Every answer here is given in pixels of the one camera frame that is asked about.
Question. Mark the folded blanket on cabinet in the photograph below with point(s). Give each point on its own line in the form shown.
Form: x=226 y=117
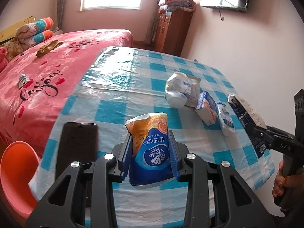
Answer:
x=172 y=5

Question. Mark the pink love you pillows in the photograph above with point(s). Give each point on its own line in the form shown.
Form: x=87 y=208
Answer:
x=3 y=60

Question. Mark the rolled colourful quilt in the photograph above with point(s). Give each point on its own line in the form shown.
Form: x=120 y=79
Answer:
x=34 y=33

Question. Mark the pink love you bed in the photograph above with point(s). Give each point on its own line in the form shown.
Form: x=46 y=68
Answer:
x=28 y=114

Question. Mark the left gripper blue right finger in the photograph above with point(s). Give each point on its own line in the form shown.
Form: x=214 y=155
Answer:
x=173 y=155

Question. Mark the checkered grey curtain right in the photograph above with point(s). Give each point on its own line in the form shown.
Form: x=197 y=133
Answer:
x=152 y=24

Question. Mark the blue grid tissue box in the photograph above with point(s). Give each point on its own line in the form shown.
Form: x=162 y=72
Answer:
x=207 y=109

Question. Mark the blue checkered tablecloth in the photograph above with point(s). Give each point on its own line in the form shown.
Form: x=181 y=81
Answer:
x=124 y=83

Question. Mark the black smartphone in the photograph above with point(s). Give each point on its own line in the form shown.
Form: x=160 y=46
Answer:
x=78 y=142

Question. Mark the white blue wet wipes pack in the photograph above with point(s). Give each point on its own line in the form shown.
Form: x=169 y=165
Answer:
x=225 y=120

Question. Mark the person's right hand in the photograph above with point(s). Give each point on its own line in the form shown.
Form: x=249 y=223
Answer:
x=281 y=182

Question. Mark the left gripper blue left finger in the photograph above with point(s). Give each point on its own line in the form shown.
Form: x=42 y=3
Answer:
x=126 y=156

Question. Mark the orange plastic trash bucket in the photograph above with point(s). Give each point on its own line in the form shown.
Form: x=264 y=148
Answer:
x=18 y=166

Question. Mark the yellow headboard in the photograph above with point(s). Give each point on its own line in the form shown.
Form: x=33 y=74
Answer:
x=9 y=33

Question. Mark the white Magicday yogurt bottle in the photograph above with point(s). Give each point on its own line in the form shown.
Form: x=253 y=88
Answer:
x=174 y=98

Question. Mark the blue Vinda tissue pack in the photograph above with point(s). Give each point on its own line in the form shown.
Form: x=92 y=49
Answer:
x=150 y=164

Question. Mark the silver foil pouch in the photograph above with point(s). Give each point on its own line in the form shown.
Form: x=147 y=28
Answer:
x=194 y=92

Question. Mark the brown wooden cabinet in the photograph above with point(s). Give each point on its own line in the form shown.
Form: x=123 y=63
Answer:
x=172 y=29

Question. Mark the blue white milk carton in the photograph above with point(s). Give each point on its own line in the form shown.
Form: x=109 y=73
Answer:
x=248 y=118

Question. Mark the olive crumpled cloth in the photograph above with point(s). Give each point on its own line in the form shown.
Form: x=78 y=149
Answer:
x=45 y=49

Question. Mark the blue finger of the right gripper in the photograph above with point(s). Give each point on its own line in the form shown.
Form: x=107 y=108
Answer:
x=255 y=133

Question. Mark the small silver blue wrapper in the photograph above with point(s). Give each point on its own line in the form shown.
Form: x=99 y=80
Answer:
x=23 y=80

